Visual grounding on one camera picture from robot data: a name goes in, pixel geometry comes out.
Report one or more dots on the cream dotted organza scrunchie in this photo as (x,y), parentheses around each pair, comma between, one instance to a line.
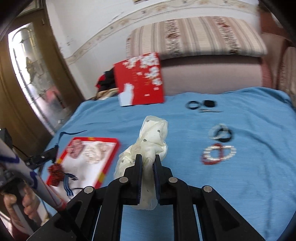
(151,142)

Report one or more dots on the silver hair clip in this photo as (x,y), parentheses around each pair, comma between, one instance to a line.
(209,111)

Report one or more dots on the striped floral cushion right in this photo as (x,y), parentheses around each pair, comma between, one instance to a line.
(286,77)

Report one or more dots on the blue towel bedspread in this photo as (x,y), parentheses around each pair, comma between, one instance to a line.
(259,181)

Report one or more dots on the striped floral cushion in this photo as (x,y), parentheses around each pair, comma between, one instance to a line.
(197,36)
(286,77)

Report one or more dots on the pink sofa backrest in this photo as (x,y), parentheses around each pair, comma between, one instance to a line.
(222,73)

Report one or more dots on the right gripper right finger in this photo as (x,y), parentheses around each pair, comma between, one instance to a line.
(199,213)

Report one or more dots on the red jewelry box tray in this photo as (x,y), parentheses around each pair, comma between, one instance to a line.
(79,174)

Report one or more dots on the red dotted bow scrunchie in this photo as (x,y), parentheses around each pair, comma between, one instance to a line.
(56,174)

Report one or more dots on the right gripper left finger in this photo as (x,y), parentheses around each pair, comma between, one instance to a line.
(95,214)

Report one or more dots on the red plaid scrunchie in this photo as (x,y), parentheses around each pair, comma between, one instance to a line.
(75,148)

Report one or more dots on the dark clothes pile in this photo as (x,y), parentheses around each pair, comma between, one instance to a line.
(106,86)

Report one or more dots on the left hand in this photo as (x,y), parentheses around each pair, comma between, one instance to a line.
(29,205)

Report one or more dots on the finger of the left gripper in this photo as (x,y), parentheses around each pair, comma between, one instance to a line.
(41,159)

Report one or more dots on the striped floral cushion left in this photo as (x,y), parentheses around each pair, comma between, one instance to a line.
(197,36)

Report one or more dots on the wooden glass door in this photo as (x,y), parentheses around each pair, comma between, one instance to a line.
(38,92)

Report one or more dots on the white cherry print scrunchie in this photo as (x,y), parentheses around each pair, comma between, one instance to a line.
(95,152)

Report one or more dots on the small black scrunchie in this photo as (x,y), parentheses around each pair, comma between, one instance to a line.
(209,103)

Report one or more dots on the red floral box lid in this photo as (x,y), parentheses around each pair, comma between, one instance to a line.
(139,80)

